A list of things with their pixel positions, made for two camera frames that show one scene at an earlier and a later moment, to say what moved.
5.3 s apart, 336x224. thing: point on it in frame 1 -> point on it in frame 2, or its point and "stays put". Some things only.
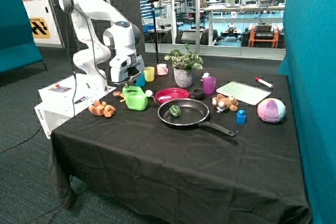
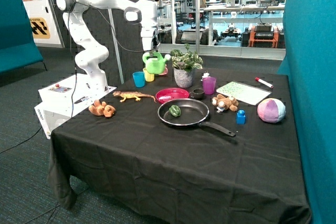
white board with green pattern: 243,93 stays put
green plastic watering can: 135,98 -> 155,65
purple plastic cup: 209,85 stays put
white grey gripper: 129,66 -> 146,33
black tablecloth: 184,146 stays put
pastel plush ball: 271,110 stays put
